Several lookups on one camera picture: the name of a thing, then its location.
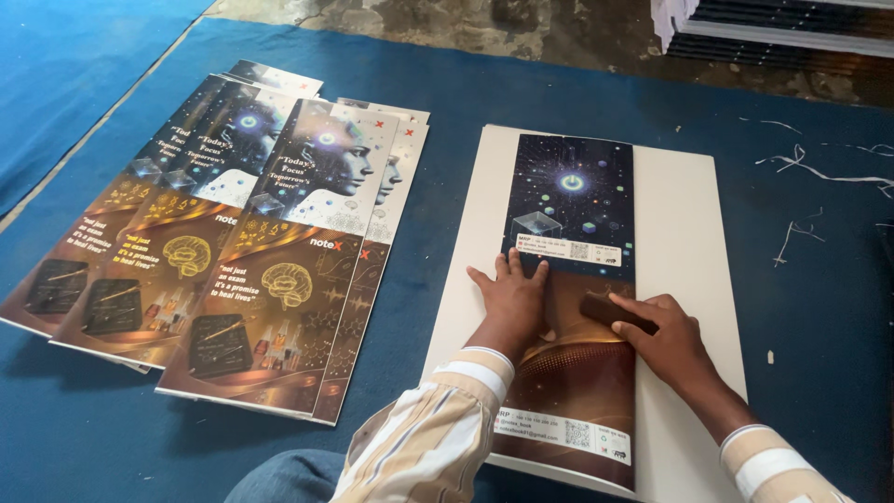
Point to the person's right hand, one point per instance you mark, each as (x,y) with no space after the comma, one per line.
(670,346)

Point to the person's left hand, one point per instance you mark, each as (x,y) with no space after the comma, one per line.
(513,304)

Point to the dark brown creasing block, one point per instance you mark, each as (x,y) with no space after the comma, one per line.
(599,311)

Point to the printed glossy cover sheet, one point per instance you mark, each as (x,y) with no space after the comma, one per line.
(569,202)

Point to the white cardboard sheet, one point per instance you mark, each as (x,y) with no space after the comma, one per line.
(677,237)

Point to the forked white paper strip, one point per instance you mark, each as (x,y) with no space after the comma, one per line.
(790,234)

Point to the large dark blue mat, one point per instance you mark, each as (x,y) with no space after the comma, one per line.
(447,91)

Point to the long curly white paper strip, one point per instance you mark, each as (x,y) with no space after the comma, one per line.
(824,175)

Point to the thin white paper strip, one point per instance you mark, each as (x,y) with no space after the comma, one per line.
(781,124)

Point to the person's leg in blue jeans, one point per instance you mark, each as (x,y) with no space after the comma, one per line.
(293,478)

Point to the spread of folded printed covers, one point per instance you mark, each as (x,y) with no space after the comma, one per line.
(230,265)

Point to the stack of white-edged sheets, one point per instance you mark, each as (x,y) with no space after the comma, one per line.
(775,24)

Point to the bright blue mat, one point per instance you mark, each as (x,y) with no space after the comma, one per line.
(63,77)

